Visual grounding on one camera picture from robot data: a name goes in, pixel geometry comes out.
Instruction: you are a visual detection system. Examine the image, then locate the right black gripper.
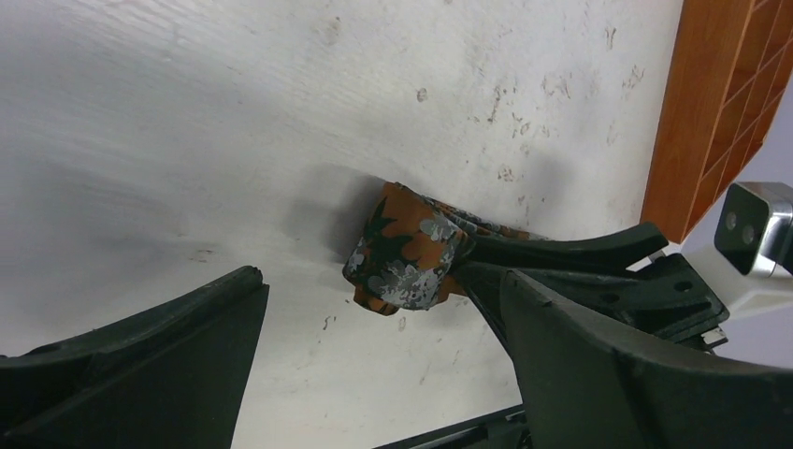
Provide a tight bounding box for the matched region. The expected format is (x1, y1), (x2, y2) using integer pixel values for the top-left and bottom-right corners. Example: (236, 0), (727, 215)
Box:
(464, 223), (729, 351)

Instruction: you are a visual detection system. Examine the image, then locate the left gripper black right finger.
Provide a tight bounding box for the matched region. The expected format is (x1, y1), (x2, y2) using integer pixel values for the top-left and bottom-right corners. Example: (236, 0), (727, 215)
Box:
(454, 266), (792, 448)

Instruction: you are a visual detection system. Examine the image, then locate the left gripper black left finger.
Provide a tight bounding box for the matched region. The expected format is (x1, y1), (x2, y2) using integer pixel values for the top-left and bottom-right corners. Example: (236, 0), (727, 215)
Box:
(1, 266), (268, 448)

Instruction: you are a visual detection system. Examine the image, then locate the orange floral necktie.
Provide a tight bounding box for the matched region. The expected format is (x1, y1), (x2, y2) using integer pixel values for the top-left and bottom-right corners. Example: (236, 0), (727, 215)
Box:
(342, 182), (536, 316)

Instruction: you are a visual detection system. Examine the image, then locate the orange wooden compartment tray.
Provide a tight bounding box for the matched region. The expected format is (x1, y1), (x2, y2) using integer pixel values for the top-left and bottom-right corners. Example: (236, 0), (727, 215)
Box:
(641, 0), (792, 243)

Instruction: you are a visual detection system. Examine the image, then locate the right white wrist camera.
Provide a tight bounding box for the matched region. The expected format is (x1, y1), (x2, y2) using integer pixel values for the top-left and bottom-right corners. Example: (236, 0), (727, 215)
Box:
(678, 181), (793, 322)

